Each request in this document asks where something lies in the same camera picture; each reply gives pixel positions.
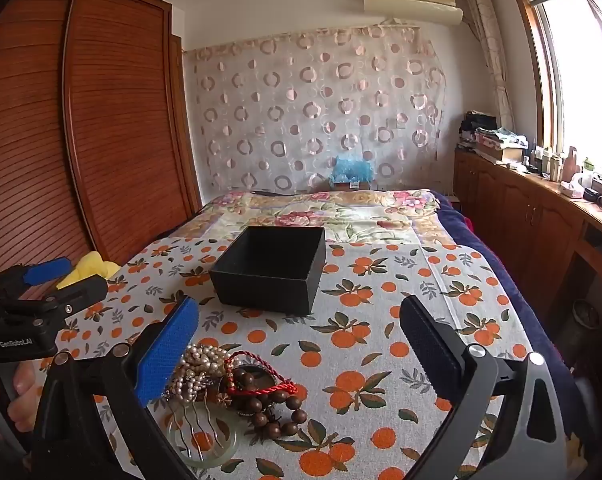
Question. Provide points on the circle pattern wall curtain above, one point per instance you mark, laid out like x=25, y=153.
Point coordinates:
x=306, y=110

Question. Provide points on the wooden framed window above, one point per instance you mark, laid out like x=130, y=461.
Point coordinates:
x=576, y=60

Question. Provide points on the dark blue blanket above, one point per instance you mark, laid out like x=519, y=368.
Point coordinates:
x=496, y=270

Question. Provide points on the floral blanket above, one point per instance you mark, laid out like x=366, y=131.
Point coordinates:
x=331, y=220

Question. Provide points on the metal hair comb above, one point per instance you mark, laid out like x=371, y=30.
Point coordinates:
x=205, y=394

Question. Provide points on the row of small bottles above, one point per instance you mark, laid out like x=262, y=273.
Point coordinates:
x=546, y=162

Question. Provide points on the patterned window curtain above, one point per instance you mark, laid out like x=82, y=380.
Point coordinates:
x=493, y=60

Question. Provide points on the brown wooden wardrobe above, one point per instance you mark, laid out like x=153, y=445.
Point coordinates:
x=106, y=135

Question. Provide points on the pale jade bangle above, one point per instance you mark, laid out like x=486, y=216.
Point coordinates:
x=230, y=454

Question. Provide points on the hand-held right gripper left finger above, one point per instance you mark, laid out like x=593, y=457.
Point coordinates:
x=168, y=350

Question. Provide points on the dark round bin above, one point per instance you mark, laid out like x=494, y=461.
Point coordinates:
x=586, y=315

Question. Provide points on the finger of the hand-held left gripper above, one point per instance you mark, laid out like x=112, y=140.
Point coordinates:
x=83, y=292
x=46, y=270

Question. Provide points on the stack of folded fabrics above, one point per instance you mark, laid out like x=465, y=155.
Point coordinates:
x=501, y=142

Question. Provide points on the small cardboard box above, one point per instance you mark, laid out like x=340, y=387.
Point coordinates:
x=353, y=186

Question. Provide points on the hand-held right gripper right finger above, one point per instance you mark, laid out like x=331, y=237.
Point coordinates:
x=428, y=345

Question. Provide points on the yellow plush toy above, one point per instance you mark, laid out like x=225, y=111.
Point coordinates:
x=93, y=265

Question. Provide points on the person's left hand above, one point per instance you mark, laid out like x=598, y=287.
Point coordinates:
x=20, y=407

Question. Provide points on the tissue box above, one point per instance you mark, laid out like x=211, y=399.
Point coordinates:
x=571, y=189

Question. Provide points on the orange print cloth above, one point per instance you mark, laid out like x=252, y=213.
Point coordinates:
x=361, y=310

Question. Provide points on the pink bottle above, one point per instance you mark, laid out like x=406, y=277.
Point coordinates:
x=572, y=162

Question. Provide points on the black cardboard box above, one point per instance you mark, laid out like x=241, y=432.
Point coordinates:
x=266, y=290

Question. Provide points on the brown wooden cabinet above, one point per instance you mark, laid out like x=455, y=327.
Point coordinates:
x=521, y=220

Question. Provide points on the pile of dark clothes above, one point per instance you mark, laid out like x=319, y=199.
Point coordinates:
x=473, y=125

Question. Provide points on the blue gift bag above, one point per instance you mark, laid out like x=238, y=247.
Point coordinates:
x=351, y=169

